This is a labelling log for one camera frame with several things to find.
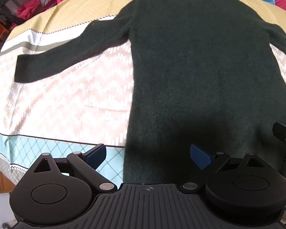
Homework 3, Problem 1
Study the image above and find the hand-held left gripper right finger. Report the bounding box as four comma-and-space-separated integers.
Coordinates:
180, 144, 267, 194

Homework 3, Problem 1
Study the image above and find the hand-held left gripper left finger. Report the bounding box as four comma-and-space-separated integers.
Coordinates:
33, 144, 118, 194

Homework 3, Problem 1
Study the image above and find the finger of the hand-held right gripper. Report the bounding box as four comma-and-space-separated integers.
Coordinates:
272, 122, 286, 172

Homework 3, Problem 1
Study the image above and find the dark green knit sweater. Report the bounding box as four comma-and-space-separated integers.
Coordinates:
14, 0, 286, 184

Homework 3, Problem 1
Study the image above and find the pink clothes pile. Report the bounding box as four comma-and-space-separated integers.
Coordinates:
15, 0, 58, 21

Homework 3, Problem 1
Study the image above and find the patterned bed sheet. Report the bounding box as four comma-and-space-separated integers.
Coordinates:
0, 0, 286, 186

